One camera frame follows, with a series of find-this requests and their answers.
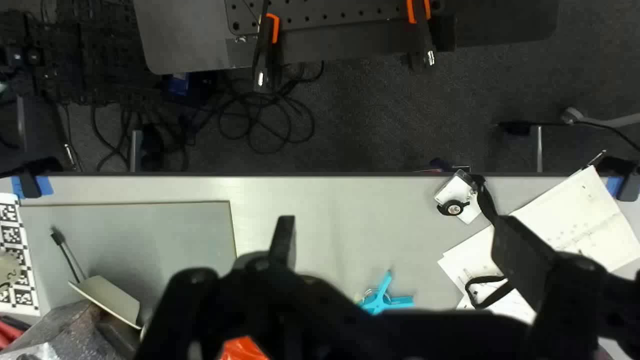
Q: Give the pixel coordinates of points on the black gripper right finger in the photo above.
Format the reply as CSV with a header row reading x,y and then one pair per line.
x,y
523,261

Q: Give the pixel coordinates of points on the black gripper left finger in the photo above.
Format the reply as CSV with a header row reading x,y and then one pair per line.
x,y
283,240

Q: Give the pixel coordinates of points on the blue plastic peg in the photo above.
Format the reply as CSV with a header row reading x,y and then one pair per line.
x,y
384,296

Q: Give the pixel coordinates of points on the white paper sheet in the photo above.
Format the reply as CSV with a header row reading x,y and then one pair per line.
x,y
466,261
580,221

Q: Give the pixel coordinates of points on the orange plastic bag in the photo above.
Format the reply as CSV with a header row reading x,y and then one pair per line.
x,y
243,350

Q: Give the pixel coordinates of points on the blue tape piece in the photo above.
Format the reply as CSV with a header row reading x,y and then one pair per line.
x,y
37,187
615,187

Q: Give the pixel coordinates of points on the black thin rod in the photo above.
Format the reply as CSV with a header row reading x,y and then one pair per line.
x,y
67,252

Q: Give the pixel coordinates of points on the grey metal plate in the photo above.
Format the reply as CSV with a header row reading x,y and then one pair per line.
x,y
192,41

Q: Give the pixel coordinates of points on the black perforated breadboard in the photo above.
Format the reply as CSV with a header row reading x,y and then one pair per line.
x,y
332,12

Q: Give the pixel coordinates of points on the grey speckled tissue box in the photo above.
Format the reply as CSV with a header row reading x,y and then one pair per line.
x,y
61,332

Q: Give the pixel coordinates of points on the small fiducial tag sheet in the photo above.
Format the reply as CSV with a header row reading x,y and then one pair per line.
x,y
13,252

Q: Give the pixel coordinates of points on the red fabric piece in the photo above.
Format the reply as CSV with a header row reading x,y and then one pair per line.
x,y
13,332

